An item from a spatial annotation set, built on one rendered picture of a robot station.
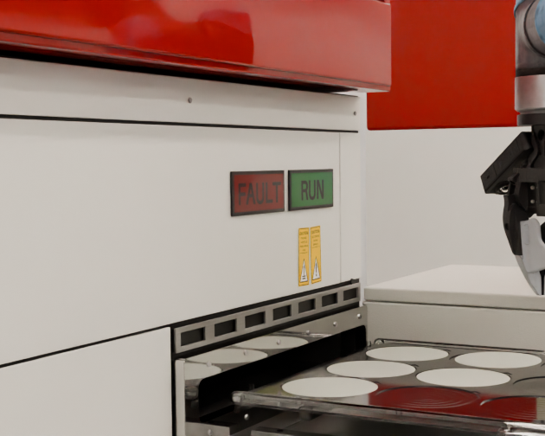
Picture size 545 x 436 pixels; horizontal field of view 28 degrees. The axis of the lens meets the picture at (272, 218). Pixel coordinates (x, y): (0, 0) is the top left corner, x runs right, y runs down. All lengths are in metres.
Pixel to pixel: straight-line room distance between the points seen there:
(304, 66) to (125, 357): 0.39
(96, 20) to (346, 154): 0.59
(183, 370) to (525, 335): 0.49
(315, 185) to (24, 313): 0.53
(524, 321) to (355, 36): 0.41
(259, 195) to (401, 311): 0.32
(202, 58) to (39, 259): 0.25
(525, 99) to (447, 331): 0.33
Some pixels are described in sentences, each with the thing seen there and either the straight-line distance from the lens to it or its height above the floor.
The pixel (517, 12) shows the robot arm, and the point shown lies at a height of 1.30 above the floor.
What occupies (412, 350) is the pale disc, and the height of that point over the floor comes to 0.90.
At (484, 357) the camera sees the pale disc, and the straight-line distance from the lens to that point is 1.31.
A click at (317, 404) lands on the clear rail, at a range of 1.06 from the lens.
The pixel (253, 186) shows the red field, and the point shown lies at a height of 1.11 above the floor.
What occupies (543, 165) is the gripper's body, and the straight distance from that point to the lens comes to 1.29.
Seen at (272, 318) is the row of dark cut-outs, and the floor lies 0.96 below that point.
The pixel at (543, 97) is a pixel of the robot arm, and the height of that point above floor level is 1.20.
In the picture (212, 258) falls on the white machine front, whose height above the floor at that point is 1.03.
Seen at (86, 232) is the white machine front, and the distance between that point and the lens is 0.96.
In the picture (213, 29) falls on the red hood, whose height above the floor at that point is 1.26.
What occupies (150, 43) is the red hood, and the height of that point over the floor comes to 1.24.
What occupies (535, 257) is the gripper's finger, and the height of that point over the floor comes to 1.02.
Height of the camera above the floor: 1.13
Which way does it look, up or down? 3 degrees down
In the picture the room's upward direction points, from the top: 1 degrees counter-clockwise
